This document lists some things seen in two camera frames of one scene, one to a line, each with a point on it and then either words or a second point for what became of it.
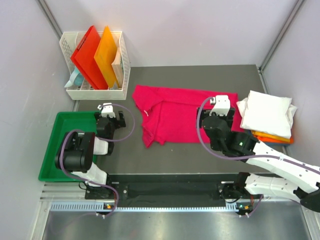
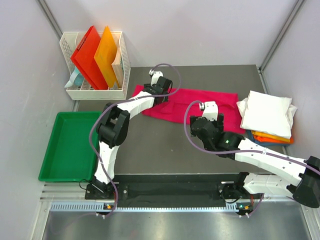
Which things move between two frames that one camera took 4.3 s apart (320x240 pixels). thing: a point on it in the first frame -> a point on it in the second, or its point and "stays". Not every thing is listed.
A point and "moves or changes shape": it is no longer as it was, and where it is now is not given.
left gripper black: [119, 123] -> [147, 85]
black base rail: [161, 188] stays
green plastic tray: [82, 121] stays
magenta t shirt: [169, 114] moves or changes shape
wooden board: [118, 67] stays
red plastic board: [83, 57] stays
